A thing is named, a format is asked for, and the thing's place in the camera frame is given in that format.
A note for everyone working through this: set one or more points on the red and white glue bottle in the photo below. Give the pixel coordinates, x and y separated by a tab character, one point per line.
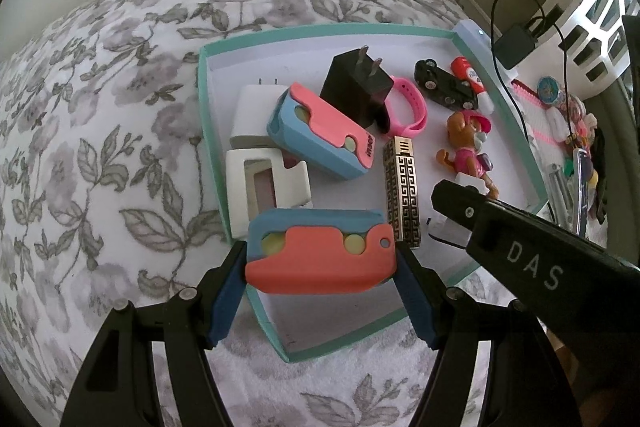
462	69

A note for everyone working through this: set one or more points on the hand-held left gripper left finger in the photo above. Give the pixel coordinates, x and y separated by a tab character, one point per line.
225	302

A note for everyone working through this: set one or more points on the white ridged plug adapter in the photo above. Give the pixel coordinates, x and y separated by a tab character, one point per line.
237	187

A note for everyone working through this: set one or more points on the teal cardboard box lid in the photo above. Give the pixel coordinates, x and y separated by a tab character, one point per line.
280	57

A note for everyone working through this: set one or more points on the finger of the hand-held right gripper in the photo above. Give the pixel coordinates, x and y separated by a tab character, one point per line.
457	209

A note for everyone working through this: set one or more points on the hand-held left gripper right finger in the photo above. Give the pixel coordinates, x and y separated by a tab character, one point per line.
417	302

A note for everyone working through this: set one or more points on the plain coral and blue toy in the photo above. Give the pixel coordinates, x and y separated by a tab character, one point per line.
320	262

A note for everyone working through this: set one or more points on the smartphone in clear case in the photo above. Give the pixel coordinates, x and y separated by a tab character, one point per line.
582	192

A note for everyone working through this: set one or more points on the grey floral blanket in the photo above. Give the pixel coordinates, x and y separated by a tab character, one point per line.
100	107

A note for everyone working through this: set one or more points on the gold patterned lighter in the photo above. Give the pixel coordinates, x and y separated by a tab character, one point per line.
402	187

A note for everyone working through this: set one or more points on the black wall charger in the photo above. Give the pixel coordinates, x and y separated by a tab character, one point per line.
355	87

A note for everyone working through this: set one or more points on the pink smart watch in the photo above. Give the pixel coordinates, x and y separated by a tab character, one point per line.
412	99

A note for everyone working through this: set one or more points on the white power bank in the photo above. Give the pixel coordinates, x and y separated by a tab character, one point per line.
472	39

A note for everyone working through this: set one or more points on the black toy car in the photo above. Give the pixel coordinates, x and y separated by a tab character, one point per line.
442	84

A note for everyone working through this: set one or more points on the pink pup toy figure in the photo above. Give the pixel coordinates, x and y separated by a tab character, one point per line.
467	147

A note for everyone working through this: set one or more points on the white wall charger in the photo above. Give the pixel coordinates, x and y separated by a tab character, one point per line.
250	117

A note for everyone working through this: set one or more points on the pile of colourful small toys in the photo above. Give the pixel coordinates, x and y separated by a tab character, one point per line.
592	177

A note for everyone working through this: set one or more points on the round blue tin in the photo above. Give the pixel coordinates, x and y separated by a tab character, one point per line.
548	89

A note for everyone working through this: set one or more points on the printed coral and blue toy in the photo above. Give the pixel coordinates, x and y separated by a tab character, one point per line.
320	127

